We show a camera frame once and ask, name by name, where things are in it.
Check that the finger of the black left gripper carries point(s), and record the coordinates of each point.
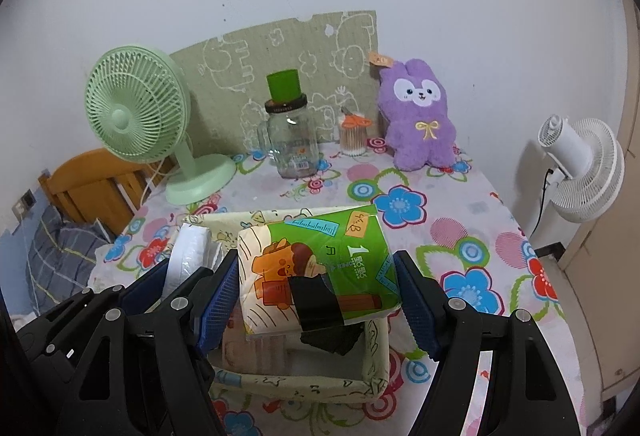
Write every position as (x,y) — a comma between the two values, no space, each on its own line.
(145,285)

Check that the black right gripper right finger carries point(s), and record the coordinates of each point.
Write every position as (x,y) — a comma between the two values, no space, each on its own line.
(526,393)

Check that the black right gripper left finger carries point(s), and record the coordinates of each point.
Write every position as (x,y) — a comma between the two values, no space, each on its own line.
(167,374)

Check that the clear pack of cotton pads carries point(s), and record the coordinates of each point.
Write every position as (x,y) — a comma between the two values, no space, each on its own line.
(196,246)

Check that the green cartoon tissue pack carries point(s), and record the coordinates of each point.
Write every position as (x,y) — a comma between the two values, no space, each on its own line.
(314,273)

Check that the grey plaid bedding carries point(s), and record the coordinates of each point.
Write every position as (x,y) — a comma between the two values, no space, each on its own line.
(47,260)

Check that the pale green fabric storage box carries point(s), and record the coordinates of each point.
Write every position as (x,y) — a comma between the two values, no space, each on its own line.
(347,365)

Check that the wooden bed headboard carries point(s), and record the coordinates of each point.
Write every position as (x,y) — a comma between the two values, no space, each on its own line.
(98,186)

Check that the green desk fan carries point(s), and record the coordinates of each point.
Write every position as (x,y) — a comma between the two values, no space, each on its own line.
(138,104)

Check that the glass jar with green lid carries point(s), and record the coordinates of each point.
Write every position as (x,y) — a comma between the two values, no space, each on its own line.
(288,135)

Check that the green printed cardboard sheet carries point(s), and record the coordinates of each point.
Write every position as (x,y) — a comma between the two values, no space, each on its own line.
(234,78)

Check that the white clip fan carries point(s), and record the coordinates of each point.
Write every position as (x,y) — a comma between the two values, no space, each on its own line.
(589,167)

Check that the toothpick holder with orange lid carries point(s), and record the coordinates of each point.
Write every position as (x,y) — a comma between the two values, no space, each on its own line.
(352,130)

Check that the purple plush bunny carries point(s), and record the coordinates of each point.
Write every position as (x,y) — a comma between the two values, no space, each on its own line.
(414,106)

